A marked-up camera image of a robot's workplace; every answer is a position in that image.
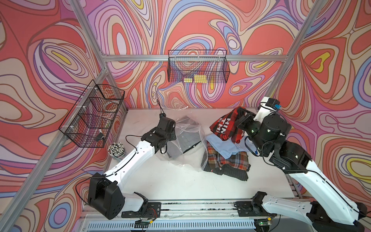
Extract bundle of white sticks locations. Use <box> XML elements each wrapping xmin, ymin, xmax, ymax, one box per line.
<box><xmin>108</xmin><ymin>142</ymin><xmax>127</xmax><ymax>162</ymax></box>

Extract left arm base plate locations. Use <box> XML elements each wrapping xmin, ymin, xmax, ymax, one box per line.
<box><xmin>121</xmin><ymin>202</ymin><xmax>161</xmax><ymax>219</ymax></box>

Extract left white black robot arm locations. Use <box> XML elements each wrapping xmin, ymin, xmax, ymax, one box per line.
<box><xmin>87</xmin><ymin>116</ymin><xmax>176</xmax><ymax>220</ymax></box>

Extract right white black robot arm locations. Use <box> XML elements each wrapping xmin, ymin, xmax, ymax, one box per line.
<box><xmin>236</xmin><ymin>110</ymin><xmax>367</xmax><ymax>232</ymax></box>

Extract black wire basket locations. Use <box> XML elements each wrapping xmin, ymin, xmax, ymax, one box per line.
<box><xmin>167</xmin><ymin>48</ymin><xmax>231</xmax><ymax>84</ymax></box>
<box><xmin>59</xmin><ymin>80</ymin><xmax>125</xmax><ymax>148</ymax></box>

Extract light blue shirt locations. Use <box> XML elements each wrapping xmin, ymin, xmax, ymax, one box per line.
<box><xmin>206</xmin><ymin>134</ymin><xmax>258</xmax><ymax>159</ymax></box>

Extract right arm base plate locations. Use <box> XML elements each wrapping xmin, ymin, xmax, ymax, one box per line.
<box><xmin>233</xmin><ymin>201</ymin><xmax>271</xmax><ymax>218</ymax></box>

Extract clear plastic vacuum bag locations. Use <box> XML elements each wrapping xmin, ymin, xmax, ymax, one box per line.
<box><xmin>156</xmin><ymin>108</ymin><xmax>207</xmax><ymax>172</ymax></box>

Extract black wire basket left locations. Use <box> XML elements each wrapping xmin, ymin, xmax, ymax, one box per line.
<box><xmin>59</xmin><ymin>80</ymin><xmax>125</xmax><ymax>148</ymax></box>

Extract black wire basket back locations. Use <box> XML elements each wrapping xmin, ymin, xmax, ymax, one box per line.
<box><xmin>167</xmin><ymin>48</ymin><xmax>231</xmax><ymax>84</ymax></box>

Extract red black buffalo plaid shirt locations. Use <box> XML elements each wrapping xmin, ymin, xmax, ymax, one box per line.
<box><xmin>209</xmin><ymin>107</ymin><xmax>246</xmax><ymax>144</ymax></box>

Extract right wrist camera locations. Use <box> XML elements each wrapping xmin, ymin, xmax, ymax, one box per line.
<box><xmin>259</xmin><ymin>97</ymin><xmax>282</xmax><ymax>112</ymax></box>

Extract yellow sticky note blocks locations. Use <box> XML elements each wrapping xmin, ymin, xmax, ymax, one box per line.
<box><xmin>183</xmin><ymin>74</ymin><xmax>208</xmax><ymax>84</ymax></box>

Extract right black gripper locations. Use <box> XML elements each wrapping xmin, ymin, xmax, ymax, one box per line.
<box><xmin>235</xmin><ymin>107</ymin><xmax>270</xmax><ymax>154</ymax></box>

